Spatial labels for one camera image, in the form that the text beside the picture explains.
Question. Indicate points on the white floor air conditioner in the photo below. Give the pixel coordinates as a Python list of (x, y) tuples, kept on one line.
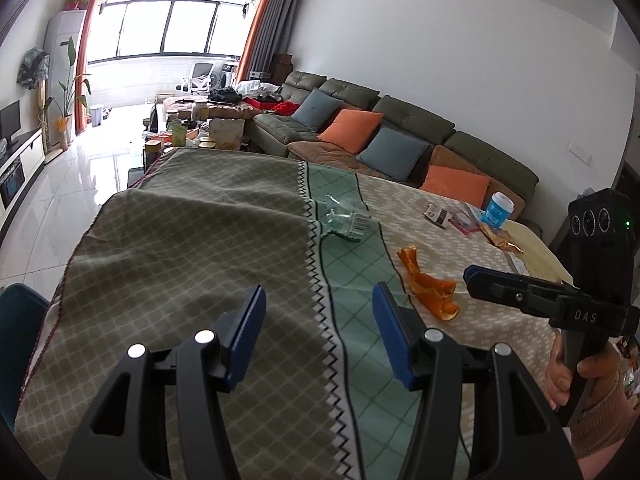
[(62, 50)]

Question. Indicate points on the grey-blue cushion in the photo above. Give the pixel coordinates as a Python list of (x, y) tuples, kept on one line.
[(392, 152), (315, 110)]

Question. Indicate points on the olive green sofa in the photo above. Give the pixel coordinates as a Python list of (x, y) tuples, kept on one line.
[(410, 115)]

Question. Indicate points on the large balcony window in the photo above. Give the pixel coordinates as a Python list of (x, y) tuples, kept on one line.
[(140, 25)]

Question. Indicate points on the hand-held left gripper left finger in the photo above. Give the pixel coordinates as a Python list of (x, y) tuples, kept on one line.
[(247, 330)]

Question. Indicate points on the white television cabinet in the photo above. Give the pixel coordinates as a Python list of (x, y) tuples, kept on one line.
[(20, 170)]

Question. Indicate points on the orange and grey curtain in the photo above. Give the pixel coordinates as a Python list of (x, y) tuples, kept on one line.
[(272, 30)]

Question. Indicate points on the tall leafy potted plant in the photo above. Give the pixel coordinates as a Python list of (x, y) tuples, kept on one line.
[(70, 95)]

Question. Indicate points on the cigarette box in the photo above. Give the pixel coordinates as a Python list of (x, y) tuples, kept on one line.
[(437, 216)]

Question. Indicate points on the red-rimmed clear plastic bag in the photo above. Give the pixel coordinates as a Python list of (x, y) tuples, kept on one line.
[(467, 222)]

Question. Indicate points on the hanging blue patterned cloth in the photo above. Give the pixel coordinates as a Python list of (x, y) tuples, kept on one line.
[(32, 67)]

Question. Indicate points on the teal chair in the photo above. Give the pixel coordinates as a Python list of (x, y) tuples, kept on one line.
[(20, 340)]

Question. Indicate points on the small white bin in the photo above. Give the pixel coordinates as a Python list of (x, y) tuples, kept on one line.
[(96, 116)]

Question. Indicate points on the patterned green beige tablecloth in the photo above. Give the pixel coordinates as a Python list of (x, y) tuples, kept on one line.
[(175, 240)]

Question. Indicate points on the pile of black clothes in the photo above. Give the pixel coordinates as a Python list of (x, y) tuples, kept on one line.
[(225, 95)]

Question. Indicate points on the blue cup with white lid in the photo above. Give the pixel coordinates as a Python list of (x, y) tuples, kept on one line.
[(497, 210)]

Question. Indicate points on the cluttered coffee table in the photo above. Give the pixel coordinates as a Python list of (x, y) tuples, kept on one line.
[(220, 130)]

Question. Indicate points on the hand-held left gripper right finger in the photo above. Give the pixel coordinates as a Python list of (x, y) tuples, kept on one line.
[(392, 335)]

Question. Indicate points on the person's right forearm pink sleeve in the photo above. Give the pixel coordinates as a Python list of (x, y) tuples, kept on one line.
[(605, 430)]

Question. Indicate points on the black television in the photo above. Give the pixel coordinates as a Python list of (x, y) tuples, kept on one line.
[(10, 120)]

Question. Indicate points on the orange peel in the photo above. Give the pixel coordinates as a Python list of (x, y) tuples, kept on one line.
[(430, 292)]

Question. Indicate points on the red cloth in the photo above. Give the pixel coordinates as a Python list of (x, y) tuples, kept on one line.
[(286, 109)]

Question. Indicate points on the clear plastic wrapper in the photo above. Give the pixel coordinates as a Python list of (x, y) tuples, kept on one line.
[(345, 222)]

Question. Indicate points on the brown wooden cabinet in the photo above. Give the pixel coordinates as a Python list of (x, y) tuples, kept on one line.
[(281, 66)]

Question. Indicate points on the pile of white bags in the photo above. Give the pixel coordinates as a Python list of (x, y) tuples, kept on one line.
[(255, 89)]

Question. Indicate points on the orange cushion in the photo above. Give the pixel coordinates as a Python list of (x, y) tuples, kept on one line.
[(452, 182), (350, 130)]

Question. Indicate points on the white wall switch plate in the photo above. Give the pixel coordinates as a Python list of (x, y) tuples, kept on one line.
[(581, 154)]

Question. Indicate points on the white office chair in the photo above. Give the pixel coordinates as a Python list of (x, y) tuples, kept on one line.
[(199, 77)]

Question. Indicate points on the brown back cushion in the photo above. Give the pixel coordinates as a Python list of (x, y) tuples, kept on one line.
[(445, 157)]

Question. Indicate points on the brown seat pad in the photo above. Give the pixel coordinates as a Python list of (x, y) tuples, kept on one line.
[(320, 152)]

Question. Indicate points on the flat gold foil packet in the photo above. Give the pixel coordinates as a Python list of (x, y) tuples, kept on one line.
[(500, 237)]

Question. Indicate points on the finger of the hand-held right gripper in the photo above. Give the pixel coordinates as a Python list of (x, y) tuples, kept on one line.
[(500, 285)]

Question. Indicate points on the person's right hand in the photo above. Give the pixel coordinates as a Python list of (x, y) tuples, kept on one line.
[(602, 360)]

